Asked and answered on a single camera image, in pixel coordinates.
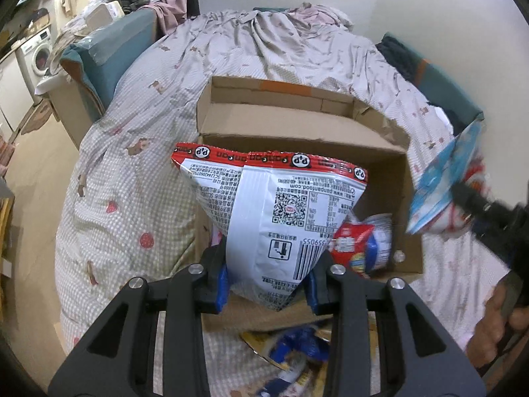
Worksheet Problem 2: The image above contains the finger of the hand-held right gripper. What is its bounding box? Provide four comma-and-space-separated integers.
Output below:
451, 184, 511, 233

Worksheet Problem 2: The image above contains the white kitchen cabinet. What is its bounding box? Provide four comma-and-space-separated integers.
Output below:
0, 52, 36, 133

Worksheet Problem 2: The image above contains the white plastic container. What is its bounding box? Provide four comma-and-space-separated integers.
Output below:
85, 2, 125, 27

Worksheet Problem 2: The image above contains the brown floor mat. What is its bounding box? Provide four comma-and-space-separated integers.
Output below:
20, 99, 62, 135

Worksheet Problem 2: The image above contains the white washing machine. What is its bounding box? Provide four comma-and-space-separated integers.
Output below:
19, 27, 54, 92

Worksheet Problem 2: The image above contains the long teal wall cushion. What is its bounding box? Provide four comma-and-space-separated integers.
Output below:
378, 31, 484, 133

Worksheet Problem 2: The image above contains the beige bedside cabinet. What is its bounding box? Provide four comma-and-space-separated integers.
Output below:
37, 76, 104, 150

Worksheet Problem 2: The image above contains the brown cardboard box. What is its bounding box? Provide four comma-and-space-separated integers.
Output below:
194, 75, 424, 333

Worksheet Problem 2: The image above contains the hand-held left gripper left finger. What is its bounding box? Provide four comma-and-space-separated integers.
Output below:
47, 245, 230, 397

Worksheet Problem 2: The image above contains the crumpled pink cloth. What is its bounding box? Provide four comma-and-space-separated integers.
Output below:
289, 2, 354, 29

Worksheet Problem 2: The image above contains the tan checked snack packet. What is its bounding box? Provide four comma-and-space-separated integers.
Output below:
240, 325, 290, 365

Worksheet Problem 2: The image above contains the person's right hand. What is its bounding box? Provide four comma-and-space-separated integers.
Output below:
467, 283, 529, 371

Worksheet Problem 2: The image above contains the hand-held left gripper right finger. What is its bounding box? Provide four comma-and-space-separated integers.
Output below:
304, 252, 487, 397

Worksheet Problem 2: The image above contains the large red and white snack bag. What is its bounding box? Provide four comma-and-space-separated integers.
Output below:
171, 143, 368, 313

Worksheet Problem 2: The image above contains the dark blue snack packet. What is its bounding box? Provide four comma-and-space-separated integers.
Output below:
268, 328, 331, 367

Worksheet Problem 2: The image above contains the light blue snack packet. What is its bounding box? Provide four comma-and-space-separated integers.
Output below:
406, 121, 488, 238

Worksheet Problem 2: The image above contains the teal cushion with plastic wrap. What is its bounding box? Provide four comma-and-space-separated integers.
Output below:
60, 8, 160, 110

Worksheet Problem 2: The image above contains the black clothing on cushion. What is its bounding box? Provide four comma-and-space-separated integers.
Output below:
378, 35, 420, 87

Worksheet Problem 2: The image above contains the printed checked bedsheet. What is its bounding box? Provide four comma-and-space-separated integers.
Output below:
54, 2, 513, 397

